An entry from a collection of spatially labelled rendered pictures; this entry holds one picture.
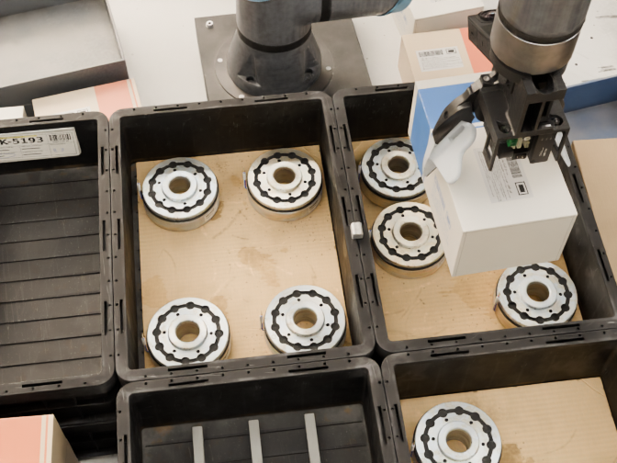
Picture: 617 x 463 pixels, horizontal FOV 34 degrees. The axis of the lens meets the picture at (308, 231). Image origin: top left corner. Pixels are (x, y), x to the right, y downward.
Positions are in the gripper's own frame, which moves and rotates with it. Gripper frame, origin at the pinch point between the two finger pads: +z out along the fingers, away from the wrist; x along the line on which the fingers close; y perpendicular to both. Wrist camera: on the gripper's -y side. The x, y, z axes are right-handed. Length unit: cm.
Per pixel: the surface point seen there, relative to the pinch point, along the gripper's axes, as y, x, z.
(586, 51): -47, 38, 41
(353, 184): -11.6, -11.5, 18.1
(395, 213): -10.8, -5.7, 25.1
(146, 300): -5.1, -39.8, 28.1
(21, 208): -23, -55, 28
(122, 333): 4.4, -42.3, 18.0
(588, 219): -1.2, 16.3, 18.0
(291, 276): -5.4, -20.7, 28.0
